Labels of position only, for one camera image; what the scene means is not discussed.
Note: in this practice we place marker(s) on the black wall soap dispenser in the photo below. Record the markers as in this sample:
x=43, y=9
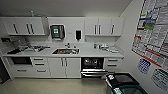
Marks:
x=78, y=34

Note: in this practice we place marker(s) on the chrome faucet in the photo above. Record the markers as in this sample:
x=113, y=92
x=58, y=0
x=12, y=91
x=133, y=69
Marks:
x=67, y=45

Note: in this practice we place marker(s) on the small blue bottle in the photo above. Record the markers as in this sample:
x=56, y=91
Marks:
x=95, y=46

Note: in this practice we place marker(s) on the white two-door base cabinet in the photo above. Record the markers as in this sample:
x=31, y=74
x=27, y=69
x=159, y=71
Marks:
x=64, y=67

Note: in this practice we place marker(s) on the black paper towel dispenser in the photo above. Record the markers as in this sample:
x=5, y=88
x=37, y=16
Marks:
x=57, y=31

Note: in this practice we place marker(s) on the black coffee machine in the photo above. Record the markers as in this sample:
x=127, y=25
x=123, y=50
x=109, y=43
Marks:
x=11, y=45

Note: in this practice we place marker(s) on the white two-door wall cabinet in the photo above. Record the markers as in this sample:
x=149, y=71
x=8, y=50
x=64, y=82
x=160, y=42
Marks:
x=23, y=26

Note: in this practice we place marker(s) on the blue bottle atop cabinet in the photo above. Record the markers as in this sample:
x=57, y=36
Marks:
x=32, y=14

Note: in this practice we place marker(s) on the stainless steel sink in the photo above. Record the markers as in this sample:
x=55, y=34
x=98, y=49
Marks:
x=65, y=51

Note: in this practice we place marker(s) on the white drawer stack beside dishwasher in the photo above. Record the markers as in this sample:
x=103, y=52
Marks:
x=112, y=63

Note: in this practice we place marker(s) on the dish drying rack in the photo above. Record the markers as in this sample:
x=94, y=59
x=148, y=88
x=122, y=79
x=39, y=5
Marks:
x=35, y=46

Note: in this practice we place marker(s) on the small blue-white wall papers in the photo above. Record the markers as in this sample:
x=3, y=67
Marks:
x=155, y=73

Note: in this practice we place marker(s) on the white drawer stack beside microwave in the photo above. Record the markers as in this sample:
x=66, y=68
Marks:
x=39, y=66

